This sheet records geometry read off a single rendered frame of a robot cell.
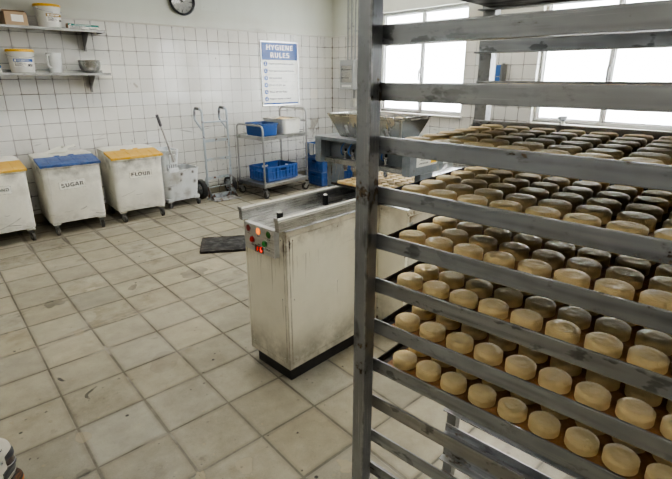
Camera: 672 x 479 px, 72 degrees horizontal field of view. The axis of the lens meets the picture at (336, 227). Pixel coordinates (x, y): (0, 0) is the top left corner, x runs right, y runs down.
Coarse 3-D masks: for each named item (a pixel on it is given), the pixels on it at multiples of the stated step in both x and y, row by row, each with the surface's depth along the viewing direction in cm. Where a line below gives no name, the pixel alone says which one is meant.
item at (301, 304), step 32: (320, 224) 230; (352, 224) 248; (256, 256) 236; (288, 256) 219; (320, 256) 235; (352, 256) 254; (256, 288) 243; (288, 288) 224; (320, 288) 240; (352, 288) 260; (256, 320) 250; (288, 320) 229; (320, 320) 246; (352, 320) 266; (288, 352) 235; (320, 352) 252
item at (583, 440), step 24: (408, 360) 95; (432, 360) 97; (432, 384) 91; (456, 384) 88; (480, 384) 88; (504, 408) 81; (528, 408) 84; (552, 432) 76; (576, 432) 76; (600, 432) 77; (600, 456) 74; (624, 456) 71; (648, 456) 74
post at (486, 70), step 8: (480, 56) 108; (488, 56) 107; (480, 64) 109; (488, 64) 107; (480, 72) 109; (488, 72) 108; (480, 80) 109; (488, 80) 108; (480, 112) 111; (488, 112) 111; (448, 416) 140; (456, 424) 139; (448, 472) 145
